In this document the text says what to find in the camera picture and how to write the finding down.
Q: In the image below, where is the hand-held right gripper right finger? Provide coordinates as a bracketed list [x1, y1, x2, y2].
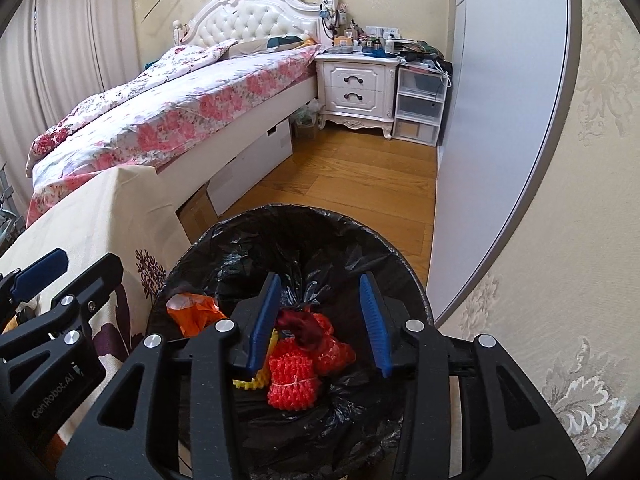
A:
[359, 271, 586, 480]

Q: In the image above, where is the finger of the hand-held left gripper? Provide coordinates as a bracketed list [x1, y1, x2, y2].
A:
[0, 249, 69, 306]
[0, 254, 124, 361]

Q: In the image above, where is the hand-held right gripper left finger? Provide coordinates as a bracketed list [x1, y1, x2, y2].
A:
[57, 271, 283, 480]

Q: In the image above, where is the dark red wrapper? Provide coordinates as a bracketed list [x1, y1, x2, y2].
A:
[277, 308, 321, 348]

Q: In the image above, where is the shiny red wrapper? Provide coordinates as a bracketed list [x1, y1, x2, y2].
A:
[310, 312, 357, 376]

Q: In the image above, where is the red foam fruit net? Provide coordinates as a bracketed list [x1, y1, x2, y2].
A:
[266, 337, 323, 412]

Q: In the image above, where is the yellow foam fruit net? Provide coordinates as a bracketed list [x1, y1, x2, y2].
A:
[232, 330, 278, 391]

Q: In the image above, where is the orange plastic wrapper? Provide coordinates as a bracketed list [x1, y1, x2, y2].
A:
[166, 292, 228, 338]

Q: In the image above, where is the bin with black bag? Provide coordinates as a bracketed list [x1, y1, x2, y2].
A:
[145, 203, 436, 480]

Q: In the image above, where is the brown cardboard box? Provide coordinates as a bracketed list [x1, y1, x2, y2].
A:
[177, 182, 216, 228]

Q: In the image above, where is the white box under bed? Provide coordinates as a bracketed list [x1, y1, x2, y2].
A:
[207, 117, 294, 216]

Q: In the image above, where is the pink floral bed sheet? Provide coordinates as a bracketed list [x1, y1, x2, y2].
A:
[25, 44, 323, 228]

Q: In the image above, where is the clear plastic bag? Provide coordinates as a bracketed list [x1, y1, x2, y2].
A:
[292, 100, 321, 128]

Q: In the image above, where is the striped beige curtain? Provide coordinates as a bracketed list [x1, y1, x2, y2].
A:
[0, 0, 146, 196]

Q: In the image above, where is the clear plastic drawer unit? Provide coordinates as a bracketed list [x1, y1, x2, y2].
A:
[391, 63, 448, 147]

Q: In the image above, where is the grey sliding wardrobe door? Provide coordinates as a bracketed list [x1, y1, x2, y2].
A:
[427, 0, 573, 326]

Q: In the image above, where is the white nightstand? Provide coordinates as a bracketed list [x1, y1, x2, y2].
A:
[314, 52, 401, 141]

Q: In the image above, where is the floral quilt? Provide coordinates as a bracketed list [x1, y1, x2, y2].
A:
[26, 40, 240, 171]

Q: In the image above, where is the grey pillow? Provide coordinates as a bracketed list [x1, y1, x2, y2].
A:
[227, 39, 273, 58]

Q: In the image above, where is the teal cloth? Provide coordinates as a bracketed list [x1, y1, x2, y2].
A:
[267, 35, 308, 51]

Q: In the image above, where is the clutter of small items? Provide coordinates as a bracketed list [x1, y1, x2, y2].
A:
[320, 22, 453, 68]

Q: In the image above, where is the white bed with tufted headboard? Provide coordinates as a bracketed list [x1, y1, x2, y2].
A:
[25, 0, 335, 228]

